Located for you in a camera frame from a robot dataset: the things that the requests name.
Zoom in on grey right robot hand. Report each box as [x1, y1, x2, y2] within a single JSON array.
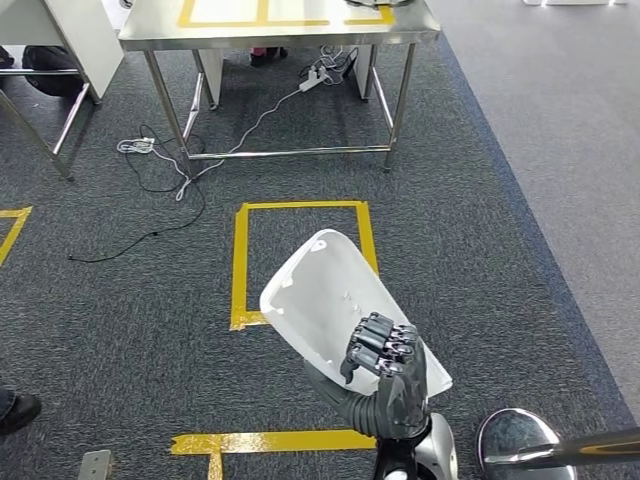
[[303, 312, 430, 440]]

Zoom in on white curved plastic part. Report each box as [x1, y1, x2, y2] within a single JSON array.
[[259, 229, 454, 399]]

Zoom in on stainless steel workbench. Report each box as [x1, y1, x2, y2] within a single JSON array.
[[118, 0, 442, 180]]

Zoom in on yellow tape on workbench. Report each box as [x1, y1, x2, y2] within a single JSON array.
[[176, 0, 396, 29]]

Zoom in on yellow floor tape strip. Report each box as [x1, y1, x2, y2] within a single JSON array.
[[170, 429, 377, 480]]

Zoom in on yellow floor tape square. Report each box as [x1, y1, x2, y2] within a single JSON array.
[[229, 200, 380, 331]]

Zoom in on white power strip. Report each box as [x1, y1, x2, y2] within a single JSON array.
[[299, 64, 334, 93]]

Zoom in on white lit plinth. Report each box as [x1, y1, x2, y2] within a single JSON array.
[[522, 0, 629, 8]]

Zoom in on person's foot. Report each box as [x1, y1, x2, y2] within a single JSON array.
[[0, 387, 42, 437]]

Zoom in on yellow floor tape corner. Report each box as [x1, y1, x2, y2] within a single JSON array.
[[0, 205, 33, 268]]

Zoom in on white desk with metal legs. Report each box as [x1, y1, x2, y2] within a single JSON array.
[[0, 0, 125, 181]]

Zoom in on black bag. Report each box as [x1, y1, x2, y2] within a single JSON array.
[[22, 44, 84, 99]]

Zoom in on chrome stanchion post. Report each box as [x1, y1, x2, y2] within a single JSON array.
[[475, 407, 640, 480]]

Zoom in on black floor cable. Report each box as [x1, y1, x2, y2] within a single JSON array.
[[68, 124, 207, 264]]

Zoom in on white power cable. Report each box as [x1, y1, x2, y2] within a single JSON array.
[[174, 86, 303, 202]]

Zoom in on white adapter with coiled cable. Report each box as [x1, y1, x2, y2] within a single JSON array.
[[117, 137, 156, 155]]

